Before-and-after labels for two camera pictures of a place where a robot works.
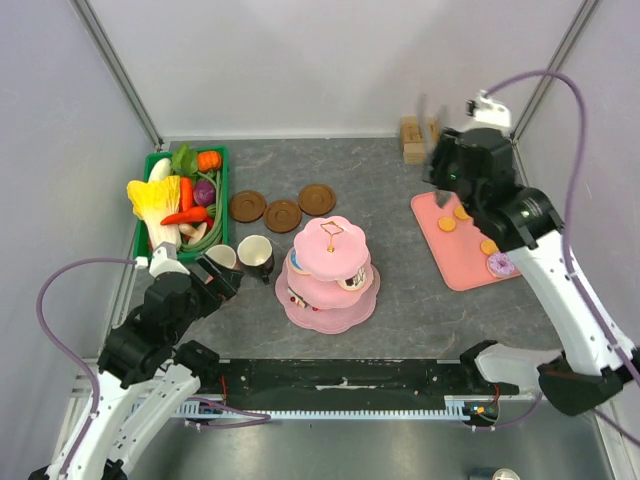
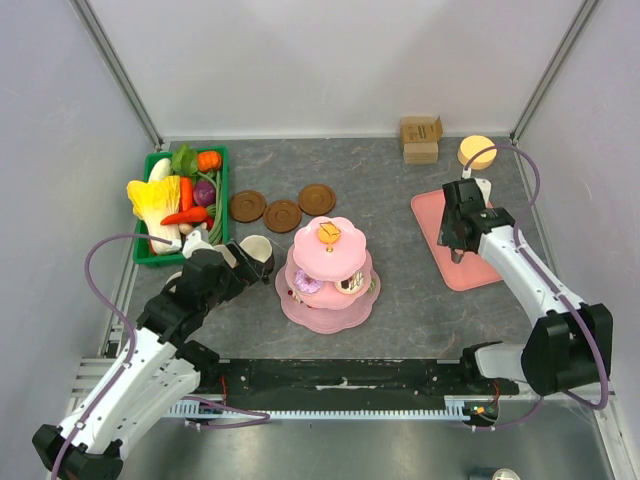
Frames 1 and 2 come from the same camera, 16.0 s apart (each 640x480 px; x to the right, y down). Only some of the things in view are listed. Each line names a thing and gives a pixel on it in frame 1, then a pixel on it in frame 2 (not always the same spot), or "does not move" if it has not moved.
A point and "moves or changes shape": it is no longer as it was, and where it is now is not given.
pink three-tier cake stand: x=340 y=286 does not move
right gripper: x=445 y=150 to x=446 y=237
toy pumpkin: x=208 y=160 does not move
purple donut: x=500 y=265 moves or changes shape
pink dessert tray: x=458 y=251 does not move
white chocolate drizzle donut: x=354 y=282 does not move
